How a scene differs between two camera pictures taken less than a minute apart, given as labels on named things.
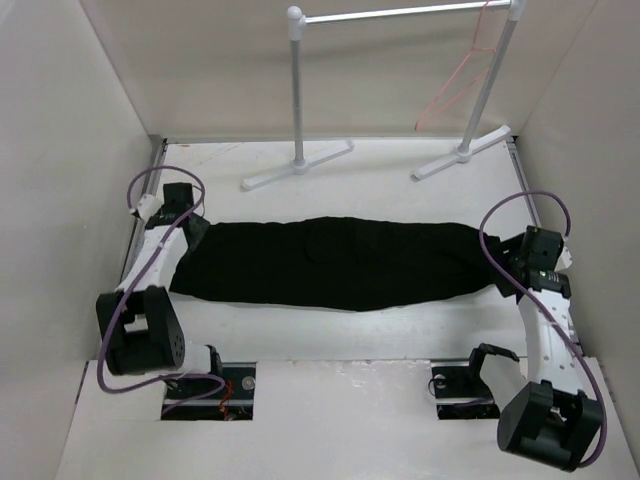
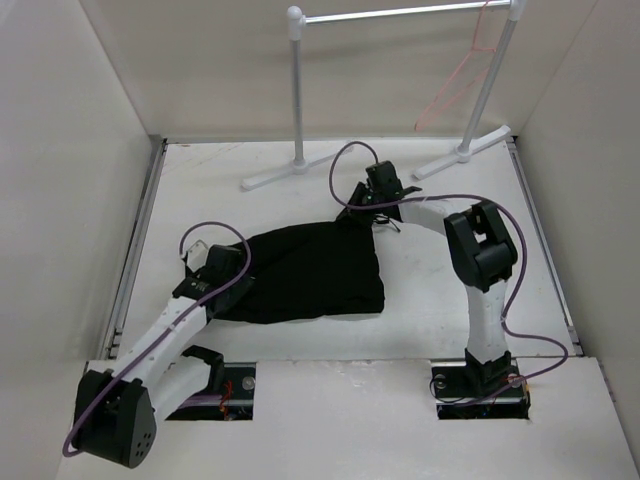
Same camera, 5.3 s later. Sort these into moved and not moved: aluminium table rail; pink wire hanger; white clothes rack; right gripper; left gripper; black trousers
Moved: left gripper; black trousers; right gripper
Not moved: aluminium table rail; pink wire hanger; white clothes rack
